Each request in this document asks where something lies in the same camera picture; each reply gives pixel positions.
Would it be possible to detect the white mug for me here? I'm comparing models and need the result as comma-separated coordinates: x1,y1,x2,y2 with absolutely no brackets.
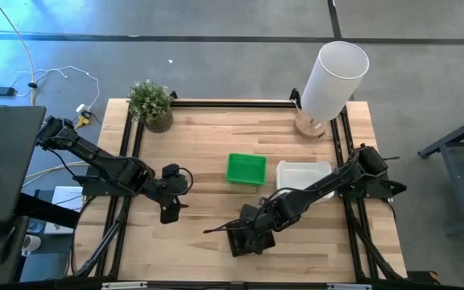
21,234,43,257

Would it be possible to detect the black aluminium table frame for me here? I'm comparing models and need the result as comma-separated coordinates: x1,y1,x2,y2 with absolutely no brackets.
70,87,408,283

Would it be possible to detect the black desk support bar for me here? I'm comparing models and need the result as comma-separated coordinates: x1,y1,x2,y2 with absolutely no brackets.
14,192,81,230

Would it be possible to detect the black desk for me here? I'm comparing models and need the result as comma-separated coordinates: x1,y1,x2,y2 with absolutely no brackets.
0,105,48,285

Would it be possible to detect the cream yellow cable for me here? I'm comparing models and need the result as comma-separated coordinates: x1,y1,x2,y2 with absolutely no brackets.
0,0,36,106

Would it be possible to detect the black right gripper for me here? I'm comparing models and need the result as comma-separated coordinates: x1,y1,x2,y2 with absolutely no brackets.
202,202,278,256

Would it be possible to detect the yellow plug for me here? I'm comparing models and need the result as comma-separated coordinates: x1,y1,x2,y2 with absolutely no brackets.
74,114,93,129

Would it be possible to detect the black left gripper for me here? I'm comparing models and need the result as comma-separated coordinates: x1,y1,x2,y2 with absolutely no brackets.
152,162,190,226

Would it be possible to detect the thin white floor cable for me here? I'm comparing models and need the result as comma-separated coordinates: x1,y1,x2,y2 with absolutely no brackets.
12,65,101,116

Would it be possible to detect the potted plant in ribbed pot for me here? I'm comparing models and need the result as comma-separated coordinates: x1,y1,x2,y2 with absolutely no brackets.
126,79,175,135

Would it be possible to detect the white paper booklet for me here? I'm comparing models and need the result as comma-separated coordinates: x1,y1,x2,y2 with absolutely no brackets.
44,185,84,234

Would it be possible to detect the white lamp with wooden base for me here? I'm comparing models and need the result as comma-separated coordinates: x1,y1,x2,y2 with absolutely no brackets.
294,39,371,140

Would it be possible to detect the dark metal side table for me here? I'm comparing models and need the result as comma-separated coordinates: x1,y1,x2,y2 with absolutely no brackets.
418,109,464,237

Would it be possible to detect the black computer mouse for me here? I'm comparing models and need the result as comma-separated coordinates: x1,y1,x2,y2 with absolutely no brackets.
0,225,16,267

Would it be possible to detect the silver mounting bracket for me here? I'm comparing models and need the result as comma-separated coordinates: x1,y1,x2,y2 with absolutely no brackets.
327,283,373,290
101,281,148,290

